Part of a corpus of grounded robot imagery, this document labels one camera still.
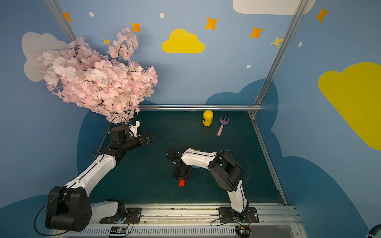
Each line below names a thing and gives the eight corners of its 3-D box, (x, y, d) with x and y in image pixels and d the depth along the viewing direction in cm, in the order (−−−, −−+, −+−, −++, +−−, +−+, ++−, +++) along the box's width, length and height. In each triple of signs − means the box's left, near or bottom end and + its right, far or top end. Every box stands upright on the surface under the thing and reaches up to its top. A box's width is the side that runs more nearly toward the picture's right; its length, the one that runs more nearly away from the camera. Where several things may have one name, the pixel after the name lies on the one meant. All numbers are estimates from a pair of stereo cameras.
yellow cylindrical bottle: (202, 126, 116) (203, 116, 108) (202, 119, 121) (203, 109, 112) (212, 126, 116) (213, 116, 108) (211, 119, 121) (213, 110, 112)
